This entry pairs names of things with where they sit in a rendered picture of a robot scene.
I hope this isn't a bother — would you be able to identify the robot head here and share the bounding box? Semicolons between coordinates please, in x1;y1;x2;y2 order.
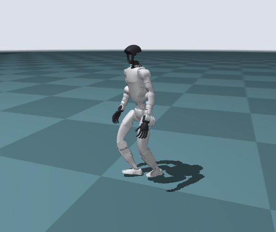
124;45;142;69

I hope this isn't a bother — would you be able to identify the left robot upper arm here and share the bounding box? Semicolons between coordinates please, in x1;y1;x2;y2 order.
138;69;155;100

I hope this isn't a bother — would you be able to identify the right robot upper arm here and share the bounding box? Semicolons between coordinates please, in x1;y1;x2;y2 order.
124;69;130;94

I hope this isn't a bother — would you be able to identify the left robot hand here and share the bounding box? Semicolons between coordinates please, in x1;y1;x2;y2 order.
135;115;150;139

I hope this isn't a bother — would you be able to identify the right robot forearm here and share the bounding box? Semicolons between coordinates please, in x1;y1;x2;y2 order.
120;91;130;111

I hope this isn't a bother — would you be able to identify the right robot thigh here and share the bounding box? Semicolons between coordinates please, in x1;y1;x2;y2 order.
117;110;140;150

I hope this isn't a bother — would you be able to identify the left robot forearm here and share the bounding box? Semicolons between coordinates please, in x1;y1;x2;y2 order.
144;93;155;121

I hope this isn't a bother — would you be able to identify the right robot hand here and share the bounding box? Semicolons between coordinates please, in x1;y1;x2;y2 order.
112;105;123;124

